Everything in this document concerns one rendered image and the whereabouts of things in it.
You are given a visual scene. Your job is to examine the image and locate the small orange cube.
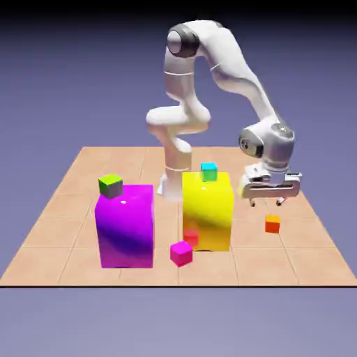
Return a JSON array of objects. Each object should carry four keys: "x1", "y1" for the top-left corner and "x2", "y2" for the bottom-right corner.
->
[{"x1": 264, "y1": 214, "x2": 281, "y2": 234}]

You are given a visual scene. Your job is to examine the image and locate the small pink cube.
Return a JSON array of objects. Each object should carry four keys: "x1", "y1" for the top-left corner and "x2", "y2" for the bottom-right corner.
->
[{"x1": 169, "y1": 240, "x2": 194, "y2": 268}]

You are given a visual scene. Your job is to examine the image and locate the large magenta box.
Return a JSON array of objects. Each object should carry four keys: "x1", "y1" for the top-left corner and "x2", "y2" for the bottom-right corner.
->
[{"x1": 94, "y1": 184, "x2": 155, "y2": 269}]

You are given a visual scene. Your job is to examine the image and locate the small cyan cube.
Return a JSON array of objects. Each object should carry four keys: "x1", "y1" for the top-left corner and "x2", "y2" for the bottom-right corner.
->
[{"x1": 200, "y1": 162, "x2": 219, "y2": 183}]

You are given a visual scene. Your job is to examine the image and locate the large yellow box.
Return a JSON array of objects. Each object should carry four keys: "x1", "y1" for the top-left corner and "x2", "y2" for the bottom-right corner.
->
[{"x1": 181, "y1": 172, "x2": 234, "y2": 252}]

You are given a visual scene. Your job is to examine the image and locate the small green cube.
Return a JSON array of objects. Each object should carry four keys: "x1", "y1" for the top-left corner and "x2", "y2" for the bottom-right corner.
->
[{"x1": 98, "y1": 174, "x2": 124, "y2": 200}]

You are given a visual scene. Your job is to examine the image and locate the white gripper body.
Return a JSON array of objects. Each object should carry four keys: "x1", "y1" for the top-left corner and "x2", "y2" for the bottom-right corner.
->
[{"x1": 237, "y1": 174, "x2": 301, "y2": 199}]

